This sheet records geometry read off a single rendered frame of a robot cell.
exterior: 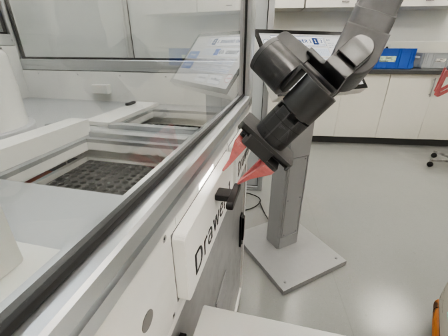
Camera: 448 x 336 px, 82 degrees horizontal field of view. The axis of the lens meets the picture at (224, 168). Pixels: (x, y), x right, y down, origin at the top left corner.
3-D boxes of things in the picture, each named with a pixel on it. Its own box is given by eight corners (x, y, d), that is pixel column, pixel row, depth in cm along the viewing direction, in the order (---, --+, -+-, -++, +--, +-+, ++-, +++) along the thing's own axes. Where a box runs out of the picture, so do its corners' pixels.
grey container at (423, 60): (441, 67, 334) (445, 53, 327) (457, 69, 306) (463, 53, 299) (407, 67, 338) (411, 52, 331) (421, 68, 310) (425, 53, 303)
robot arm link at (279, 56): (382, 46, 32) (358, 76, 40) (317, -13, 34) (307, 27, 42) (307, 111, 33) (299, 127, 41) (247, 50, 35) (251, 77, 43)
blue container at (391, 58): (396, 67, 337) (401, 48, 328) (413, 69, 300) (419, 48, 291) (347, 66, 343) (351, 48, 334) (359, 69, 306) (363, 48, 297)
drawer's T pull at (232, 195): (241, 189, 47) (241, 182, 46) (233, 212, 40) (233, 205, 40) (221, 187, 48) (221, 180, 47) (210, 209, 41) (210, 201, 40)
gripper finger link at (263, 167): (223, 157, 49) (256, 121, 44) (251, 182, 49) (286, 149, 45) (211, 172, 43) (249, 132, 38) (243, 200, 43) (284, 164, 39)
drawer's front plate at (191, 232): (233, 195, 61) (233, 151, 56) (189, 303, 35) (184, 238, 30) (225, 194, 61) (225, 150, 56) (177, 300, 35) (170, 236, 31)
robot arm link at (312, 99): (341, 94, 33) (343, 96, 38) (303, 57, 34) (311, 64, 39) (299, 132, 36) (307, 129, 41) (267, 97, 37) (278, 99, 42)
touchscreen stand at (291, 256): (345, 265, 149) (395, 77, 106) (283, 295, 130) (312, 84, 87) (288, 218, 189) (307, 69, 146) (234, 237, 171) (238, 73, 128)
